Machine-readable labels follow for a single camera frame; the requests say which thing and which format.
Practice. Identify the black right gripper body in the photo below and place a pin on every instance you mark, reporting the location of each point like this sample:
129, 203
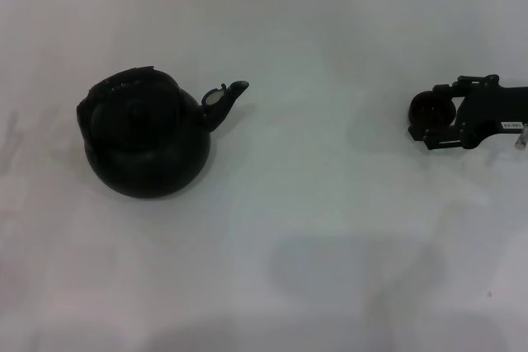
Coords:
495, 109

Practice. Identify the small dark teacup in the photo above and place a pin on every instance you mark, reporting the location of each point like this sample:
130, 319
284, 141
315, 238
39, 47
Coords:
431, 113

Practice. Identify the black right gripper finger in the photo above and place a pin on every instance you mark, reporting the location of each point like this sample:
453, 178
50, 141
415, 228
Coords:
470, 82
443, 137

